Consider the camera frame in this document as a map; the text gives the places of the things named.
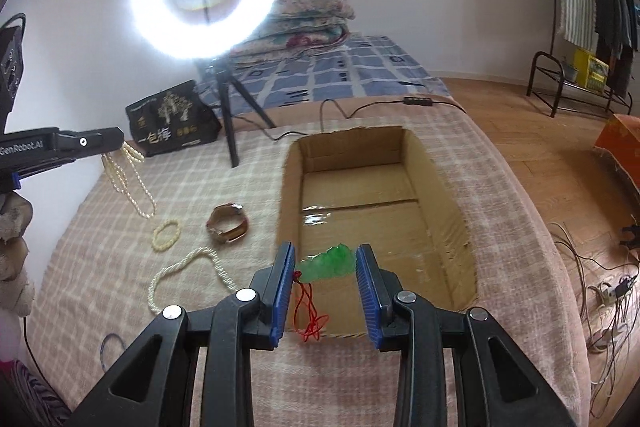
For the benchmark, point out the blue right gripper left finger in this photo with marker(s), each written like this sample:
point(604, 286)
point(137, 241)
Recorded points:
point(152, 382)

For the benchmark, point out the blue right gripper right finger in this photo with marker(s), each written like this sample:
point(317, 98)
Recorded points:
point(496, 384)

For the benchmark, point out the dark blue bangle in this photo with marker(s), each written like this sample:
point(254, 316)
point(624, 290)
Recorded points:
point(111, 348)

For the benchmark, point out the white power strip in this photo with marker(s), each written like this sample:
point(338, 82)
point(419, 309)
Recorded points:
point(610, 293)

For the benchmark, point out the pink plaid blanket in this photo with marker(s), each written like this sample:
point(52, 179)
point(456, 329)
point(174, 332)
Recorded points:
point(104, 276)

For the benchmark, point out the black snack bag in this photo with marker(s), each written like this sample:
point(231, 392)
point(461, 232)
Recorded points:
point(171, 120)

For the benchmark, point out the brown leather wristwatch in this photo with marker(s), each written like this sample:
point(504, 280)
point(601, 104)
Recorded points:
point(227, 223)

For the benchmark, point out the black tripod stand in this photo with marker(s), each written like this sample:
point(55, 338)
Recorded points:
point(218, 72)

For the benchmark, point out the open cardboard box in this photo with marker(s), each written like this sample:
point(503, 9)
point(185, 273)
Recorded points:
point(379, 186)

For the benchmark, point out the orange cloth covered table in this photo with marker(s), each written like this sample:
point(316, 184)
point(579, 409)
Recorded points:
point(620, 139)

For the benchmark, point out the folded floral quilt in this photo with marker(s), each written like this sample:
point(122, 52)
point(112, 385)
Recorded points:
point(296, 27)

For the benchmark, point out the black clothes rack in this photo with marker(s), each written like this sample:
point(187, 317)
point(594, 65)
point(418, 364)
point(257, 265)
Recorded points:
point(547, 85)

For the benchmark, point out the small potted plant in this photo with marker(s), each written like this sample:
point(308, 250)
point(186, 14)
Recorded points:
point(570, 72)

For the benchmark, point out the yellow green box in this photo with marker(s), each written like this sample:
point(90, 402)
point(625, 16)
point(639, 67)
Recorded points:
point(591, 72)

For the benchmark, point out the blue patterned bed sheet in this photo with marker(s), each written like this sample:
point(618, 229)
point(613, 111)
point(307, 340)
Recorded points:
point(363, 66)

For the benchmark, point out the dark hanging clothes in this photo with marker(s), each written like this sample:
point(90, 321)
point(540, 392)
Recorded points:
point(618, 41)

